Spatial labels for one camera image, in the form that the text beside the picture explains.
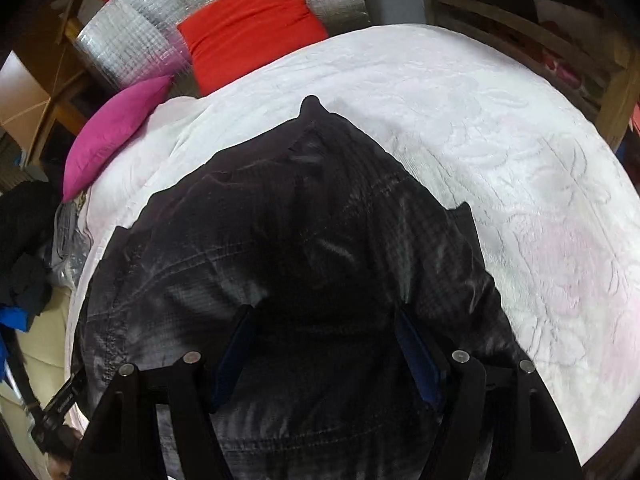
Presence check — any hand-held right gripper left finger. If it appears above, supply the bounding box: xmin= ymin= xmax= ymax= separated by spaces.
xmin=70 ymin=305 xmax=258 ymax=480

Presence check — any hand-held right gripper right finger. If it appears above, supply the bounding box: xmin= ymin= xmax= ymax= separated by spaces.
xmin=395 ymin=307 xmax=583 ymax=480

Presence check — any black quilted zip jacket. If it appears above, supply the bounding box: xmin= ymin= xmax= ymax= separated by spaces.
xmin=72 ymin=95 xmax=521 ymax=480

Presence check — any blue garment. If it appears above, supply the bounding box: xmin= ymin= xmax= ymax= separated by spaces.
xmin=0 ymin=305 xmax=31 ymax=371

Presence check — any grey garment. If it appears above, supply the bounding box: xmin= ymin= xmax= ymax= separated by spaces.
xmin=50 ymin=200 xmax=91 ymax=291

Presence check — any black puffer coat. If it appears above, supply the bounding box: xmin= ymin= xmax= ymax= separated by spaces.
xmin=0 ymin=182 xmax=61 ymax=331

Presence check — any white embossed blanket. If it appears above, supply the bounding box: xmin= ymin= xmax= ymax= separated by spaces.
xmin=65 ymin=24 xmax=640 ymax=468

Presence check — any pink cushion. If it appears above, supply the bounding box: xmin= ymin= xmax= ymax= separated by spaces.
xmin=62 ymin=75 xmax=174 ymax=202

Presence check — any small red cushion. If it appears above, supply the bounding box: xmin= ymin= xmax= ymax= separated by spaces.
xmin=177 ymin=0 xmax=328 ymax=97

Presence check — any silver foil mat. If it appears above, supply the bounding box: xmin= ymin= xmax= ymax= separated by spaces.
xmin=75 ymin=0 xmax=371 ymax=98

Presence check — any wooden table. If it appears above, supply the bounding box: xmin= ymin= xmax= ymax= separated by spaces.
xmin=372 ymin=0 xmax=640 ymax=156

